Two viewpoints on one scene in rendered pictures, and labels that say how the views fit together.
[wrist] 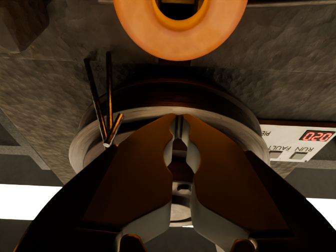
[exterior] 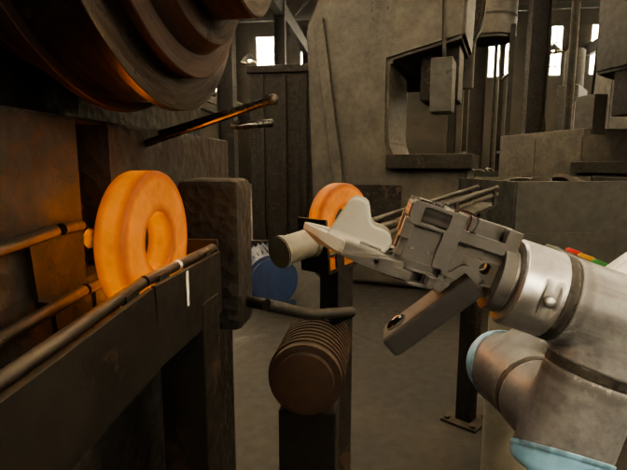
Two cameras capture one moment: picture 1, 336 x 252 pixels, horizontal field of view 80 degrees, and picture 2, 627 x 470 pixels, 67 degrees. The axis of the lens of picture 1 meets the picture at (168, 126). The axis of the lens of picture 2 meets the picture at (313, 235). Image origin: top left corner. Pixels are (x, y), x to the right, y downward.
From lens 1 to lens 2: 0.53 m
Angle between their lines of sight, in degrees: 91
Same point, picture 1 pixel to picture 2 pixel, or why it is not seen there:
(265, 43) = not seen: outside the picture
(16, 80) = not seen: hidden behind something
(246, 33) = (20, 186)
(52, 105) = not seen: hidden behind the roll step
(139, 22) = (177, 214)
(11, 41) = (237, 192)
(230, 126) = (121, 42)
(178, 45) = (157, 193)
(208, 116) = (146, 79)
